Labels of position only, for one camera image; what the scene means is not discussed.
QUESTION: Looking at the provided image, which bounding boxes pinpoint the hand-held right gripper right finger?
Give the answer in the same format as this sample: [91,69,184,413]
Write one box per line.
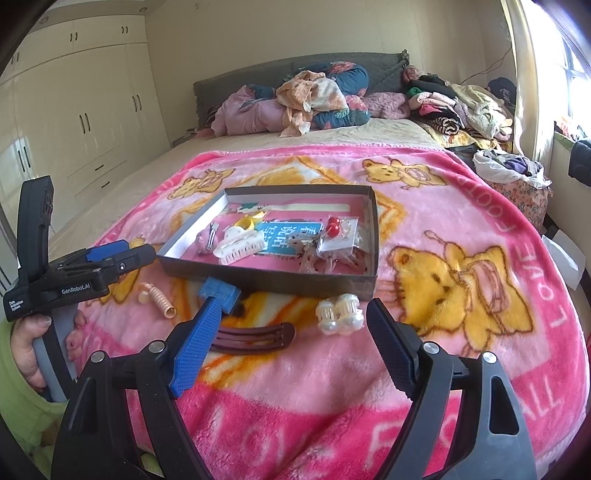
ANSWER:
[367,298,539,480]

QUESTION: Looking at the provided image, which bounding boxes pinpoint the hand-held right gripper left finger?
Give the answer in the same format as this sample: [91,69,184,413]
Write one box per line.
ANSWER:
[51,298,223,480]

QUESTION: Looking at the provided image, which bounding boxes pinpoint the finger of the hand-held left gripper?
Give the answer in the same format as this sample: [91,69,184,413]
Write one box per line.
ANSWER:
[58,244,157,283]
[85,240,131,262]

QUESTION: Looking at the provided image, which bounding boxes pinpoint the peach spiral hair tie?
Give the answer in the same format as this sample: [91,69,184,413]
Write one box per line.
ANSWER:
[139,282,177,320]

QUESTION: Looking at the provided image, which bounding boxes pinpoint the small pearl claw clip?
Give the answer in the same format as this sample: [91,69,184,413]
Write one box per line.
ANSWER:
[335,293,373,335]
[316,299,341,330]

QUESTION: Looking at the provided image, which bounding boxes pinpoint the blue square hair clip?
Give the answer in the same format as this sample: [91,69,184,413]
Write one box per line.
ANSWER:
[199,277,243,317]

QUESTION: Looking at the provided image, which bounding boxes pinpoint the brown hair clip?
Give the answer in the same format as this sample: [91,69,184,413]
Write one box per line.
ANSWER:
[210,322,296,355]

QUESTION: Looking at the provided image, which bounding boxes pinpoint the brown cardboard box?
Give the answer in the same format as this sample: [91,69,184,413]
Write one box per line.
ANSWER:
[157,185,380,302]

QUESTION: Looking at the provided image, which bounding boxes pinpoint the white hair claw clip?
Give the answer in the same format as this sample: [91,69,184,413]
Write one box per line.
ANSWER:
[213,231,267,265]

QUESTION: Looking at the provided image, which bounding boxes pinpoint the clear plastic hair clip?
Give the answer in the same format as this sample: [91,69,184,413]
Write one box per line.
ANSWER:
[298,244,358,278]

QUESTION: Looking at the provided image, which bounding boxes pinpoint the red bead packet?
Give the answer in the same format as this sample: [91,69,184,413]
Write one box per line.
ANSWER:
[316,215,363,254]

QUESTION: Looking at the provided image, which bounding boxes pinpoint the person's left forearm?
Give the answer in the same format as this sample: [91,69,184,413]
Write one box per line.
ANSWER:
[0,318,70,480]

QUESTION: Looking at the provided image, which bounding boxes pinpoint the person's left hand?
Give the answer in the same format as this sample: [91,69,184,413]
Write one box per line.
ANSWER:
[13,308,91,388]

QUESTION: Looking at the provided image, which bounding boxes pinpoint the bed with beige sheet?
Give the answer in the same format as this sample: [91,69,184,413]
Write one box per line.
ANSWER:
[46,115,467,259]

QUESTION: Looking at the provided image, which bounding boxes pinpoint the pink printed blanket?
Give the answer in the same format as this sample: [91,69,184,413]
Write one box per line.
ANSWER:
[46,145,588,480]

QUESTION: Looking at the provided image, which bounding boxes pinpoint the white wardrobe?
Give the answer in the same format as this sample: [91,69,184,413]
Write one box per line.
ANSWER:
[0,9,174,296]

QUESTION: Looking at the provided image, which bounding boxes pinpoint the white paper bag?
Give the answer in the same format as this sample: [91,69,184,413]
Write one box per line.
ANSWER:
[542,233,585,289]

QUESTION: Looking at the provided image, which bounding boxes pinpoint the pink quilt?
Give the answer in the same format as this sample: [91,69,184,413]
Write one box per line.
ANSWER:
[210,88,296,137]

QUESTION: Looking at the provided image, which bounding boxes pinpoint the floral fabric bin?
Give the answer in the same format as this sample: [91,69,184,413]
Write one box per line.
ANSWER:
[489,178,553,232]

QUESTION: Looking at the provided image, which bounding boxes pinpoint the pile of clothes on bed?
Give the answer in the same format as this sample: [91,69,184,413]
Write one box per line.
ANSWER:
[193,52,411,128]

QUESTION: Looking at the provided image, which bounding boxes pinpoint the purple white clothes heap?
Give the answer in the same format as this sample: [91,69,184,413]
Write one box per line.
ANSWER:
[473,148,552,190]

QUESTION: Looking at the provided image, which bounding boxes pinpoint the pink fuzzy cloth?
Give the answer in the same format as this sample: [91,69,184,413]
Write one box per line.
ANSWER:
[344,91,411,120]

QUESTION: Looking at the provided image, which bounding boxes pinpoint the orange white plaid cloth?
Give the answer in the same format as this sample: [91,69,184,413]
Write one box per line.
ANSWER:
[276,70,349,138]

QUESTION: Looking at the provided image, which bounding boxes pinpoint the pile of folded clothes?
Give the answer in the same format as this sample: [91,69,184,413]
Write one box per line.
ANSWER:
[402,65,515,141]

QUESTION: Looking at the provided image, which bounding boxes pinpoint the dark clothes on windowsill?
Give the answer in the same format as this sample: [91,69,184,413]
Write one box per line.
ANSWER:
[554,117,591,186]

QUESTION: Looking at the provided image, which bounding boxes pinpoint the dark blue floral quilt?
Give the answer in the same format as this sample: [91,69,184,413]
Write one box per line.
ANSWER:
[245,62,372,132]

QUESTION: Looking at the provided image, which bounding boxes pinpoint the cream curtain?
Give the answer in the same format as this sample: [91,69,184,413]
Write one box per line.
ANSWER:
[505,0,568,162]

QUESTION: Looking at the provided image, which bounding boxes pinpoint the window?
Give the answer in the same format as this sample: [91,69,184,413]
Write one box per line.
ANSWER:
[561,28,591,130]

